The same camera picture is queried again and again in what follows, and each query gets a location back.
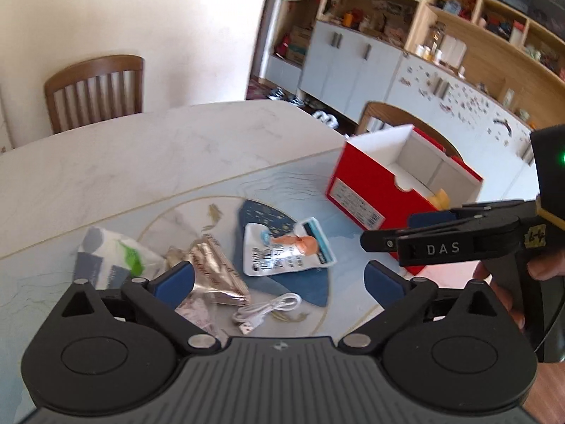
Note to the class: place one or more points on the white rectangular container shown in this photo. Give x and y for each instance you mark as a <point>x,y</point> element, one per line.
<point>454,51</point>

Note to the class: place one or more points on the silver foil packet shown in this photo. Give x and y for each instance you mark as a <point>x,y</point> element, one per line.
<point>216,274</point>

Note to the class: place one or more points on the white sneaker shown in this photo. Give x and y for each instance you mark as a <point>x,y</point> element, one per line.
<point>325,118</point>

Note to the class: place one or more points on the brown wooden slatted chair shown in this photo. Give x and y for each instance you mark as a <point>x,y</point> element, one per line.
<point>384,108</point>
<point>95,66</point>

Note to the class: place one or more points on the red cardboard shoe box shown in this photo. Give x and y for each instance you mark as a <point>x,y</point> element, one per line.
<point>353,185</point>

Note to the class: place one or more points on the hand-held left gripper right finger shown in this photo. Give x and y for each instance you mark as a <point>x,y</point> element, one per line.
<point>382,280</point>

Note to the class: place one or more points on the tall wooden open shelf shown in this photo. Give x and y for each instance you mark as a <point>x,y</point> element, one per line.
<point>276,31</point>

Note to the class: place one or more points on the person's right hand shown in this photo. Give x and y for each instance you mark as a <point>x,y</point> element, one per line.
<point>549,267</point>

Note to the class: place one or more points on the white cabinet with stickers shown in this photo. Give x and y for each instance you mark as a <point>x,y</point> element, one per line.
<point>463,110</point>

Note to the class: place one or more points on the wooden wall shelf unit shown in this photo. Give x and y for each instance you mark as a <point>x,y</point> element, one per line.
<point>481,53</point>

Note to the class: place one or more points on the white pouch with orange print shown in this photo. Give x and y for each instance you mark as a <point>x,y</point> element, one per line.
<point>282,251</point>

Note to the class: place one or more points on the grey lower cabinet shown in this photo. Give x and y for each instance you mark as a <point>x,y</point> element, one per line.
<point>353,70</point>

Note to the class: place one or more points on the yellow packet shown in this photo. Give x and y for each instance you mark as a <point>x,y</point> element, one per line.
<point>441,198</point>

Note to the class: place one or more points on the red door mat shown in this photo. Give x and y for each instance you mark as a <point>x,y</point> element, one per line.
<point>258,89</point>

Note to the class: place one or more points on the white tissue paper pack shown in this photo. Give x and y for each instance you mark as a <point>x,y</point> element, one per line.
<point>110,256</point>

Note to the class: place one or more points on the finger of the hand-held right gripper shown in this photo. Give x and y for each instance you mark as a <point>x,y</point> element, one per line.
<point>441,247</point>
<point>432,220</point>

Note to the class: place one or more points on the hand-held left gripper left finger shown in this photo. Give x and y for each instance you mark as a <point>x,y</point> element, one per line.
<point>176,280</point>

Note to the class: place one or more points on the white marble desktop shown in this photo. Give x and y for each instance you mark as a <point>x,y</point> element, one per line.
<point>132,163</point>

